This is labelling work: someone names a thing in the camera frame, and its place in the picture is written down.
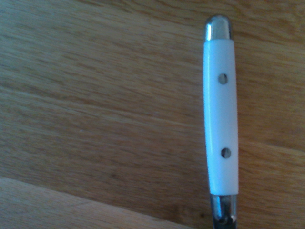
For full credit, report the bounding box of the white handled metal spoon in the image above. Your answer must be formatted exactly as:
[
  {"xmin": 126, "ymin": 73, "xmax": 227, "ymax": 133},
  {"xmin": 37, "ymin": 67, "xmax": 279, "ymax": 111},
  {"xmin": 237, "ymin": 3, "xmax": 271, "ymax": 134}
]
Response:
[{"xmin": 202, "ymin": 14, "xmax": 240, "ymax": 229}]

